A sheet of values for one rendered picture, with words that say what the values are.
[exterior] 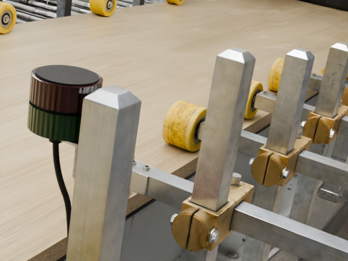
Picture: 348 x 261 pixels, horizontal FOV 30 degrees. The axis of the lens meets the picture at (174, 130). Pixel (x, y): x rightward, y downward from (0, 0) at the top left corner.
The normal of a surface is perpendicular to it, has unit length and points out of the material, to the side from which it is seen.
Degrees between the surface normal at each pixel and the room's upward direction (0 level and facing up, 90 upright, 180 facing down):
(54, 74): 0
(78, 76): 0
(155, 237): 90
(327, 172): 90
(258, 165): 90
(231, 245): 0
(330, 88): 90
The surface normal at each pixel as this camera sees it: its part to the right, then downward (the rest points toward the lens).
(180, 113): -0.25, -0.45
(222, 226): 0.86, 0.30
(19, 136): 0.15, -0.92
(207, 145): -0.48, 0.24
